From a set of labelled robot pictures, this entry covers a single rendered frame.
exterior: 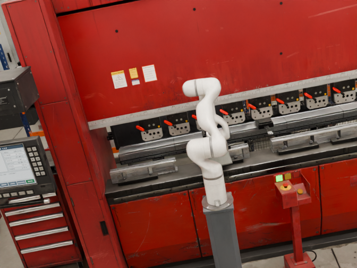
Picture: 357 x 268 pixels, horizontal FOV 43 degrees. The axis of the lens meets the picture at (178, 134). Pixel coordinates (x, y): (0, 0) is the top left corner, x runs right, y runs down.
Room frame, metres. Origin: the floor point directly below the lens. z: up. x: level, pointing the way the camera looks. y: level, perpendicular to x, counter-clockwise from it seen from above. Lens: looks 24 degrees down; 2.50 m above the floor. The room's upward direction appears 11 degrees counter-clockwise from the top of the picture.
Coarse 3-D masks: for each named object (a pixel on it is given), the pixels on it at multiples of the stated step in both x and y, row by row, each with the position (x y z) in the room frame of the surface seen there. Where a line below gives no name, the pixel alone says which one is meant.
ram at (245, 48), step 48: (144, 0) 2.97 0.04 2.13; (192, 0) 2.97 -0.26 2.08; (240, 0) 2.96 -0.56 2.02; (288, 0) 2.96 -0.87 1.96; (336, 0) 2.95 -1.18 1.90; (96, 48) 2.98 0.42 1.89; (144, 48) 2.98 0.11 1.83; (192, 48) 2.97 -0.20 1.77; (240, 48) 2.96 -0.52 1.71; (288, 48) 2.96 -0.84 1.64; (336, 48) 2.95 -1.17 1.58; (96, 96) 2.98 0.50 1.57; (144, 96) 2.98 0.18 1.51
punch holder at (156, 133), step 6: (144, 120) 2.98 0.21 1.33; (150, 120) 2.97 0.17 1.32; (156, 120) 2.98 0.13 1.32; (144, 126) 2.98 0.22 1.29; (150, 126) 2.97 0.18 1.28; (156, 126) 2.97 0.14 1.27; (144, 132) 2.97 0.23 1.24; (150, 132) 2.97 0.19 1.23; (156, 132) 2.97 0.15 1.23; (162, 132) 2.97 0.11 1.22; (144, 138) 2.97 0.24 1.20; (150, 138) 2.97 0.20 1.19; (156, 138) 2.97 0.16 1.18
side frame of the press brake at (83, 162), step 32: (32, 0) 2.78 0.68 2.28; (32, 32) 2.78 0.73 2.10; (32, 64) 2.78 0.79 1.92; (64, 64) 2.83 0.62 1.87; (64, 96) 2.78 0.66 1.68; (64, 128) 2.78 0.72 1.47; (64, 160) 2.78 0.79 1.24; (96, 160) 2.93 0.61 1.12; (64, 192) 2.78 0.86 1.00; (96, 192) 2.78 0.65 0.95; (96, 224) 2.78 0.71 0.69; (96, 256) 2.78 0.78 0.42
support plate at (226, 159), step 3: (228, 153) 2.87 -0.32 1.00; (222, 156) 2.84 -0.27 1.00; (225, 156) 2.83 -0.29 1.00; (228, 156) 2.82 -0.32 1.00; (210, 159) 2.83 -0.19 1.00; (213, 159) 2.83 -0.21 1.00; (216, 159) 2.82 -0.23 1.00; (219, 159) 2.81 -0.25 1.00; (222, 159) 2.80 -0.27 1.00; (225, 159) 2.79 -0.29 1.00; (228, 159) 2.78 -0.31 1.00; (219, 162) 2.76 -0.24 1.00; (222, 162) 2.75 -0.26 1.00; (225, 162) 2.75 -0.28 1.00; (228, 162) 2.74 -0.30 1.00; (231, 162) 2.73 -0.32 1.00
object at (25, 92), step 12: (0, 72) 2.60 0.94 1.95; (12, 72) 2.54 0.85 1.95; (24, 72) 2.52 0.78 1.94; (0, 84) 2.40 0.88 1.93; (12, 84) 2.39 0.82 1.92; (24, 84) 2.47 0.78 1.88; (0, 96) 2.39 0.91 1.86; (12, 96) 2.38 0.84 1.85; (24, 96) 2.43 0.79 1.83; (36, 96) 2.57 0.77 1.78; (0, 108) 2.40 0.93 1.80; (12, 108) 2.39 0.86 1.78; (24, 108) 2.39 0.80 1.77; (0, 204) 2.54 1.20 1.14
